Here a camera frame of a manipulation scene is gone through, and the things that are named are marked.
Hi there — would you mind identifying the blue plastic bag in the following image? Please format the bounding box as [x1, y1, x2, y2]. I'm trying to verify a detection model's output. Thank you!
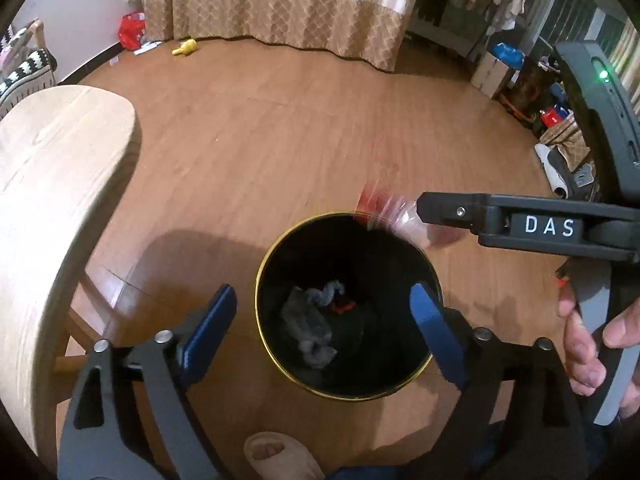
[492, 42, 523, 68]

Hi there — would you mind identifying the person's right hand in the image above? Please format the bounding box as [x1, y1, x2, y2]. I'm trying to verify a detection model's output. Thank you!
[557, 285, 640, 397]

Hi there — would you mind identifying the clear red plastic wrapper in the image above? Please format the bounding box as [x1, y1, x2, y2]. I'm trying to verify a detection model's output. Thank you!
[352, 185, 471, 251]

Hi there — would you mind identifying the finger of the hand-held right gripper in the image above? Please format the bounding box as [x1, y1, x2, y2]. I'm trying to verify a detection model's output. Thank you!
[416, 191, 511, 248]

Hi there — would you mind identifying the red plastic bag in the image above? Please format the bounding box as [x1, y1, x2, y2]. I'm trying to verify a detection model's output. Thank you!
[118, 11, 146, 52]

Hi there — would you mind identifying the light wooden table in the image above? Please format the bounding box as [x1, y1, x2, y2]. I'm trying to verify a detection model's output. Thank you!
[0, 85, 138, 466]

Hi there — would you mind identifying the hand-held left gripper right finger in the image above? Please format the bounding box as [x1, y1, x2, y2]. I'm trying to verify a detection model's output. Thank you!
[409, 282, 588, 480]

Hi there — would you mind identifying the white grey plastic object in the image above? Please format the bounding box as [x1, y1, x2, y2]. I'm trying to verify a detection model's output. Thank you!
[535, 142, 596, 198]

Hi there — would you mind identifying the beige patterned curtain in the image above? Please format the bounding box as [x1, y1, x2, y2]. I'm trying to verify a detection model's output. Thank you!
[137, 0, 431, 72]

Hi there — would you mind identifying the black bin with gold rim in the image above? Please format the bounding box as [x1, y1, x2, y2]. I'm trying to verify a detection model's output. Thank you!
[255, 212, 443, 402]

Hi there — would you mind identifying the cardboard box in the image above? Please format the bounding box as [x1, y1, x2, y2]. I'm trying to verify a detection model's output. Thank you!
[471, 52, 521, 100]

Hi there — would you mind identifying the striped black white sofa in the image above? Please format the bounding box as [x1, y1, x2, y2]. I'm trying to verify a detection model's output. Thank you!
[0, 25, 58, 111]

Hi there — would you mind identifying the crumpled grey paper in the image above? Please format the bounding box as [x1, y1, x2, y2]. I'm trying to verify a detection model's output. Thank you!
[280, 280, 348, 371]

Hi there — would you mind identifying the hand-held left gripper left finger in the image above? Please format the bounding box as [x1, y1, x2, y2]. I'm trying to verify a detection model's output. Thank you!
[57, 284, 238, 480]

